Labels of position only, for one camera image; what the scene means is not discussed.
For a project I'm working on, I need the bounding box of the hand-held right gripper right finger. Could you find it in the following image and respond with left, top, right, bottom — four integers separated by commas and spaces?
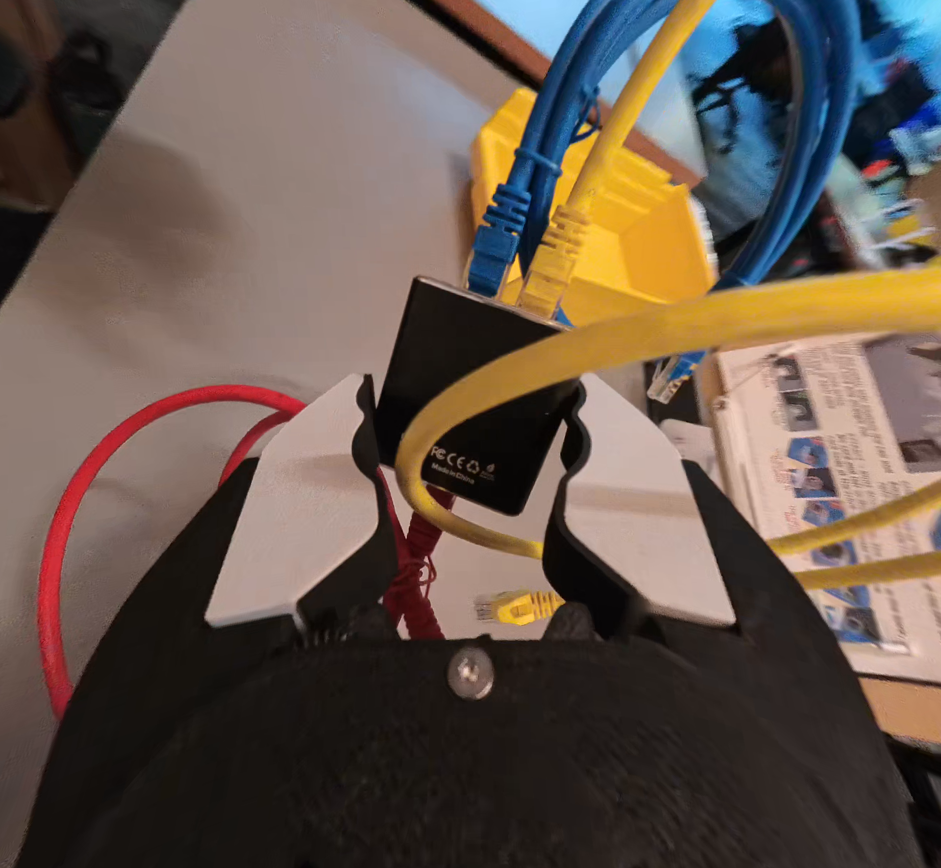
543, 370, 738, 639

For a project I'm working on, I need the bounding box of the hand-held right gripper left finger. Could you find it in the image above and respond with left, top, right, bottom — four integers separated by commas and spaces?
203, 373, 403, 628

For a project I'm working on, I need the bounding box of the black ethernet splitter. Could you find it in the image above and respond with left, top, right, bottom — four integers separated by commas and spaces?
371, 276, 585, 516

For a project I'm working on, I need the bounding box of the yellow ethernet cable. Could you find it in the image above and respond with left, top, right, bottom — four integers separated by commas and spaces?
393, 0, 941, 627

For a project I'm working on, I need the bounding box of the red ethernet cable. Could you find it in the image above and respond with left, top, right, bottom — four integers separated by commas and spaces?
38, 385, 446, 722

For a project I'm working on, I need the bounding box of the yellow storage bin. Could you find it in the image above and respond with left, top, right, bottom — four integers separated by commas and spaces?
469, 88, 718, 329

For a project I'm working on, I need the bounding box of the blue ethernet cable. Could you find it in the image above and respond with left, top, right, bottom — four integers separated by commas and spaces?
463, 0, 868, 406

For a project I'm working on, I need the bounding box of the instruction sheet clipboard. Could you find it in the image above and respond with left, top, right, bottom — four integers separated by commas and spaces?
698, 332, 941, 740

